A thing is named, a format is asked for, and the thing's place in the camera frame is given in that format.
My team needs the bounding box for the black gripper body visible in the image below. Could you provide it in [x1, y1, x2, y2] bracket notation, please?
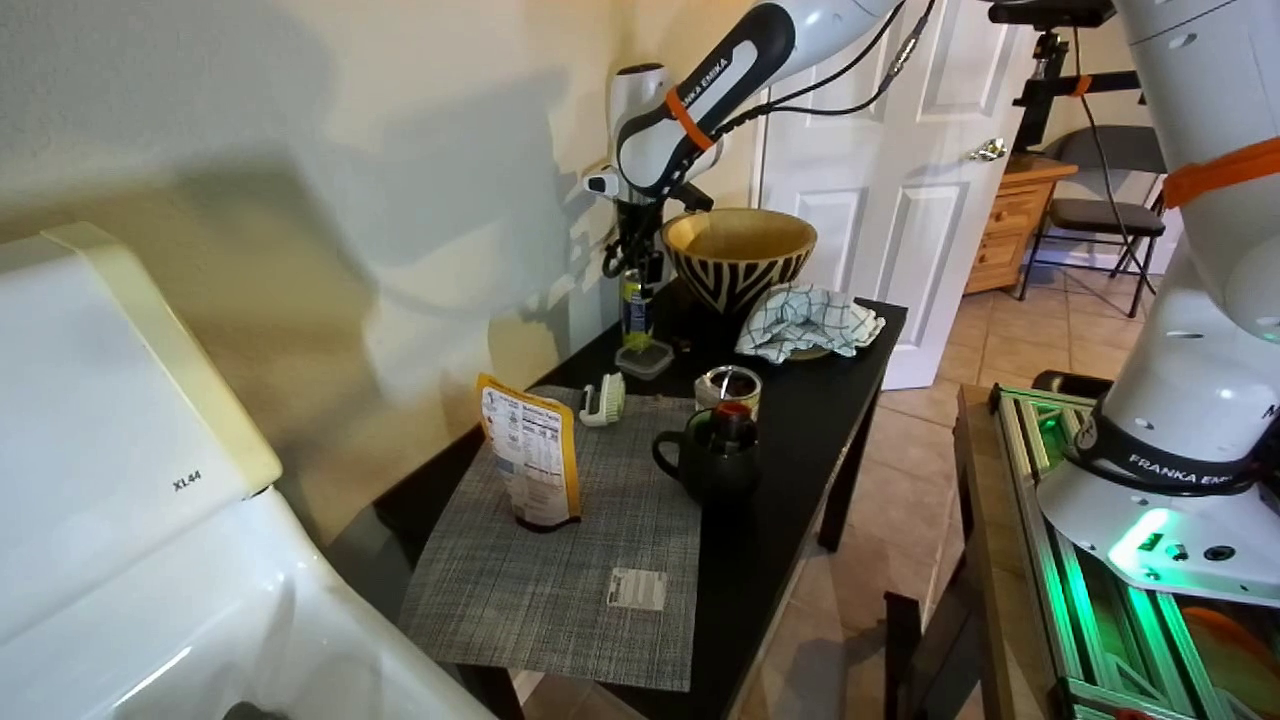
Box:
[601, 195, 672, 297]

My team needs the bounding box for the yellow can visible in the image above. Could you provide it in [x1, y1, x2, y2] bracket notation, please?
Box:
[621, 282, 662, 361]

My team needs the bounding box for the wooden zebra pattern bowl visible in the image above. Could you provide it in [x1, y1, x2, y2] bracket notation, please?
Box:
[662, 204, 819, 320]

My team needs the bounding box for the clear plastic container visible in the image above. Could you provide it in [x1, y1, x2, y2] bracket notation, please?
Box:
[611, 335, 675, 383]

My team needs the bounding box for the small white green holder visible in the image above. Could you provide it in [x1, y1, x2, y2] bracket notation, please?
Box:
[578, 366, 634, 431]

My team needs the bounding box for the orange and white cup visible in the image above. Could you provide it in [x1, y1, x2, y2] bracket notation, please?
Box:
[691, 361, 770, 422]

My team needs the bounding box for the checkered dish cloth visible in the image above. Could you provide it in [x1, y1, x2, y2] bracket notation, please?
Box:
[731, 280, 887, 366]

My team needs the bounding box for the black ceramic mug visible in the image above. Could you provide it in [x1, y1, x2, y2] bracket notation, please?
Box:
[647, 397, 770, 506]

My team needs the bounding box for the yellow snack pouch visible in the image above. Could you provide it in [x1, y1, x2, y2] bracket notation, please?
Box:
[477, 372, 588, 533]

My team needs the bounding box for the black table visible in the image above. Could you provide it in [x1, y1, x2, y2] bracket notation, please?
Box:
[325, 274, 913, 720]

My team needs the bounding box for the grey woven placemat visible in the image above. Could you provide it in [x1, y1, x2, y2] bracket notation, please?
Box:
[397, 387, 707, 694]

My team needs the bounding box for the white panel door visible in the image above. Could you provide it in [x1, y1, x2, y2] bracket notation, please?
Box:
[751, 0, 1039, 390]

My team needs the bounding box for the white label tag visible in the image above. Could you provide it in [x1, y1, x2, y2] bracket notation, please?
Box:
[603, 565, 672, 617]

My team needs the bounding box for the wooden drawer cabinet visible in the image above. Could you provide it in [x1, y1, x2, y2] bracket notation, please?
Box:
[964, 153, 1079, 301]

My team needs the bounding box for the grey folding chair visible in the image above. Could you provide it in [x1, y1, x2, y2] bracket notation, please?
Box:
[1015, 118, 1185, 320]

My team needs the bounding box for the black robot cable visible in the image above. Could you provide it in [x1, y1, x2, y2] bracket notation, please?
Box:
[717, 0, 945, 144]

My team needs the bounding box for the black camera stand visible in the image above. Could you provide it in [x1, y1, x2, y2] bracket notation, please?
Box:
[984, 0, 1149, 161]

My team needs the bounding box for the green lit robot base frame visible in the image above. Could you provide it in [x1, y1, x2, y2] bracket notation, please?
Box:
[881, 366, 1280, 720]

